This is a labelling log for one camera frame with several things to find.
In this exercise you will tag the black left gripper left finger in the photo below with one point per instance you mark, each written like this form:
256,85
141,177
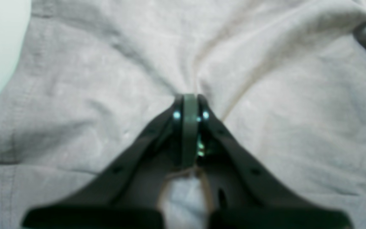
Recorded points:
124,195

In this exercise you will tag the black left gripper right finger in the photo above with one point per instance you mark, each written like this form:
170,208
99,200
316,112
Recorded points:
243,194

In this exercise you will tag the mauve pink t-shirt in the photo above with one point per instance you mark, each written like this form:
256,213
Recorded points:
287,77

